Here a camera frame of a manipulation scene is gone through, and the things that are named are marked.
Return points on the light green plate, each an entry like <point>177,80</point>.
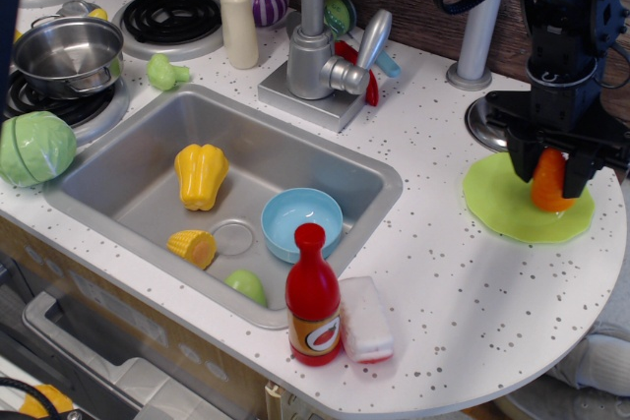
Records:
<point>501,201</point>

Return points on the front left stove burner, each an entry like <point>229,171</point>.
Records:
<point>90,117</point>

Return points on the white pink sponge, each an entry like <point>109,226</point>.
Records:
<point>366,333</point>

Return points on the red toy chili pepper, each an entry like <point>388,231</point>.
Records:
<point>350,54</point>

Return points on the yellow toy corn cob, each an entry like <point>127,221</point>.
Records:
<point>197,247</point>

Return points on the steel pot lid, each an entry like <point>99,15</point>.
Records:
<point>487,135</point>

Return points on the grey vertical pole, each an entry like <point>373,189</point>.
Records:
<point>471,72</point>

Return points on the oven door handle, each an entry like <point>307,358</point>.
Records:
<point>108,387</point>

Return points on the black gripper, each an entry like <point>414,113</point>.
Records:
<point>565,115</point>

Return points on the cream plastic bottle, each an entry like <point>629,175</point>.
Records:
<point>239,33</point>

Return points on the grey metal sink basin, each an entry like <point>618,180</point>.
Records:
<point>124,187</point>

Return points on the purple toy onion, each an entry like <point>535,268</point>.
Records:
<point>267,13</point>

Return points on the light blue utensil handle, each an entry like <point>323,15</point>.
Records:
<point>387,65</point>

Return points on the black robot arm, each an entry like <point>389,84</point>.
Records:
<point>570,38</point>

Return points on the green toy cabbage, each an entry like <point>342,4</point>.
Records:
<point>35,148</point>

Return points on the right stove burner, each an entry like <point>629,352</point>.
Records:
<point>179,29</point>

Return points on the orange toy carrot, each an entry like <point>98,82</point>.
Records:
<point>548,182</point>

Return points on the light blue bowl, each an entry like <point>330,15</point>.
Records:
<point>289,209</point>

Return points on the yellow toy bell pepper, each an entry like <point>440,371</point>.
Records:
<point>200,171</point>

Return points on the red ketchup bottle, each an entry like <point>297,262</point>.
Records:
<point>313,300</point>

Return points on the green toy fruit half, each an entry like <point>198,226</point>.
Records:
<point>248,284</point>

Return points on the silver toy faucet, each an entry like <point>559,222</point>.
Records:
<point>317,85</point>

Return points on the green round toy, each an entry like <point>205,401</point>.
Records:
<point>339,16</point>

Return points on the green toy broccoli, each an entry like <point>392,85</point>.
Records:
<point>164,76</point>

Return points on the steel cooking pot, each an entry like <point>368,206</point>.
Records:
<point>69,58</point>

